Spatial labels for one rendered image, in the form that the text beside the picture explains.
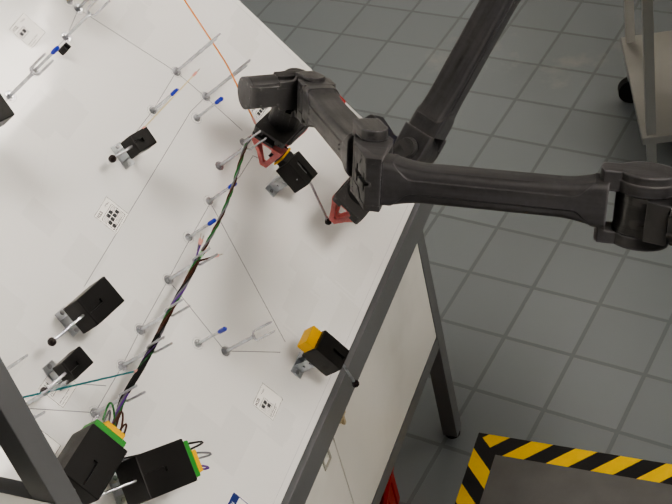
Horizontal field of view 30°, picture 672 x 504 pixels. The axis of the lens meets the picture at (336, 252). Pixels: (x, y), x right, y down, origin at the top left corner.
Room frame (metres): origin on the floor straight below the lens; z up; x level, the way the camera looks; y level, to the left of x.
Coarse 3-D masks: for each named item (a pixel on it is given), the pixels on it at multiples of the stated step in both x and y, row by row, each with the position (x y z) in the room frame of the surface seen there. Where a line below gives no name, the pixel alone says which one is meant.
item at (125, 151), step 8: (144, 128) 1.78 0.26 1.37; (136, 136) 1.76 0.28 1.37; (144, 136) 1.77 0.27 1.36; (152, 136) 1.77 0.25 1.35; (120, 144) 1.81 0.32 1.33; (128, 144) 1.75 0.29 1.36; (136, 144) 1.75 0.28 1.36; (144, 144) 1.75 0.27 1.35; (152, 144) 1.76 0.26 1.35; (120, 152) 1.73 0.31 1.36; (128, 152) 1.75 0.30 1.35; (136, 152) 1.74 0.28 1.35; (112, 160) 1.72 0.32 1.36; (120, 160) 1.78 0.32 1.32; (128, 160) 1.78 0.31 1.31
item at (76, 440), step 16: (80, 432) 1.24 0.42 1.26; (96, 432) 1.22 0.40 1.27; (64, 448) 1.23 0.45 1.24; (80, 448) 1.19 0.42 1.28; (96, 448) 1.20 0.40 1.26; (112, 448) 1.21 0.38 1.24; (64, 464) 1.17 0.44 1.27; (80, 464) 1.17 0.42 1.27; (96, 464) 1.18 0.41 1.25; (112, 464) 1.18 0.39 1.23; (80, 480) 1.15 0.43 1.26; (96, 480) 1.16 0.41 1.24; (80, 496) 1.15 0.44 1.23; (96, 496) 1.14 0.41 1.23
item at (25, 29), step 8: (24, 16) 1.95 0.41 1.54; (16, 24) 1.93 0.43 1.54; (24, 24) 1.94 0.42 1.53; (32, 24) 1.94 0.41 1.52; (16, 32) 1.92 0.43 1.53; (24, 32) 1.92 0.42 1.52; (32, 32) 1.93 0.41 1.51; (40, 32) 1.94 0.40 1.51; (24, 40) 1.91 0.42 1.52; (32, 40) 1.92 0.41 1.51; (32, 48) 1.90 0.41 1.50
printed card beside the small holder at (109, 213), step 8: (104, 200) 1.70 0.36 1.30; (104, 208) 1.68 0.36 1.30; (112, 208) 1.69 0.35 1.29; (120, 208) 1.70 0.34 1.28; (96, 216) 1.67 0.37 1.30; (104, 216) 1.67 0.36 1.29; (112, 216) 1.68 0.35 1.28; (120, 216) 1.68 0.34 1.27; (104, 224) 1.66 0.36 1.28; (112, 224) 1.66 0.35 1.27; (120, 224) 1.67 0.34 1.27
